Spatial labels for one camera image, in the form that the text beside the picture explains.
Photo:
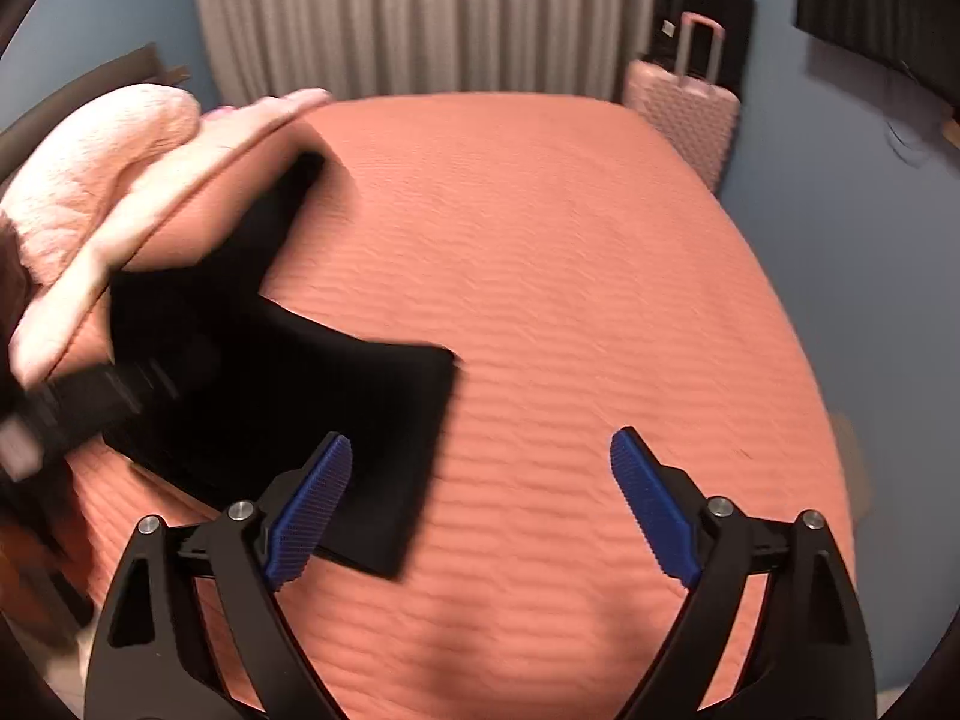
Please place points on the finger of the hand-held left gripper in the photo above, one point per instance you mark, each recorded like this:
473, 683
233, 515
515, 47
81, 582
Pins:
127, 386

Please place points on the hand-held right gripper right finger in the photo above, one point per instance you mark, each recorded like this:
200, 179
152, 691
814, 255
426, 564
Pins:
656, 517

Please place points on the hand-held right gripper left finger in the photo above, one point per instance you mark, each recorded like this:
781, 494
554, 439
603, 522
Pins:
307, 517

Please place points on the black pants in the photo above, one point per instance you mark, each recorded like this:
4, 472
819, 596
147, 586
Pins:
300, 420

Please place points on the light pink blanket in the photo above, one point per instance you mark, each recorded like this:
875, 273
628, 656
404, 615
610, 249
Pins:
187, 187

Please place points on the pink dotted pillow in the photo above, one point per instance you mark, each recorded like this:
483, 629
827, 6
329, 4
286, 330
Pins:
90, 157

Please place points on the pink quilted bed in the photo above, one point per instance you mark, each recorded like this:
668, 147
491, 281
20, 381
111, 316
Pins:
562, 300

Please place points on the grey headboard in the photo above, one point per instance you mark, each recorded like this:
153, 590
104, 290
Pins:
82, 86

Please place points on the pink hard suitcase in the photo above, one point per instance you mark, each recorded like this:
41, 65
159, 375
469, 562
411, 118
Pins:
690, 120

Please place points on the grey pleated curtain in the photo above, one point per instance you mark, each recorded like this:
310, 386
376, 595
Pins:
435, 15

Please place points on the black hard suitcase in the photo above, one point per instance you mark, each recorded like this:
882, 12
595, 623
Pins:
720, 7

